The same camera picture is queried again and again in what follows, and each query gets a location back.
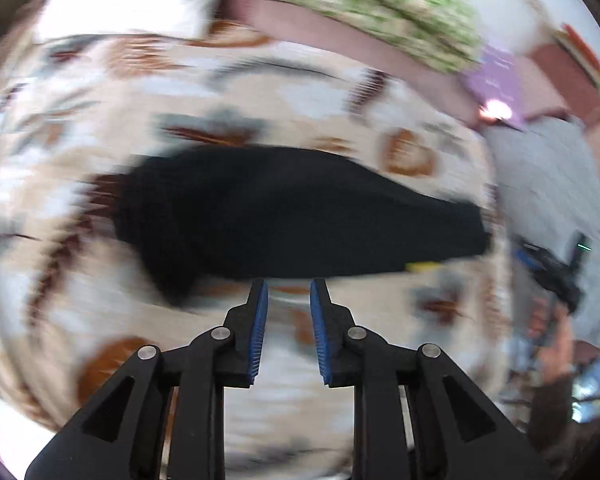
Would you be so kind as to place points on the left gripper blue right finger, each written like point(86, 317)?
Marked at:
point(417, 415)

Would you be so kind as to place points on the pink quilted headboard cover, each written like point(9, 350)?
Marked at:
point(553, 84)

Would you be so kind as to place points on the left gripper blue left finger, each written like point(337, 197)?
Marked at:
point(162, 413)

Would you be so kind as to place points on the black pants yellow patch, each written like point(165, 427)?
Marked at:
point(286, 213)

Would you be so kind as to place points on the purple small pillow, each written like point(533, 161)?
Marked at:
point(495, 84)

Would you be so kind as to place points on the pink quilted mattress cover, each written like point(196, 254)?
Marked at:
point(287, 22)

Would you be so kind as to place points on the leaf pattern beige blanket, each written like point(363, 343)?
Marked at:
point(75, 301)

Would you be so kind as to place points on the grey quilted pillow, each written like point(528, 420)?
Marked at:
point(549, 191)

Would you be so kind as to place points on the person right hand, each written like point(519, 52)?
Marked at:
point(556, 357)

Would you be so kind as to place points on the stack of books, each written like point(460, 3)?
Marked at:
point(568, 38)

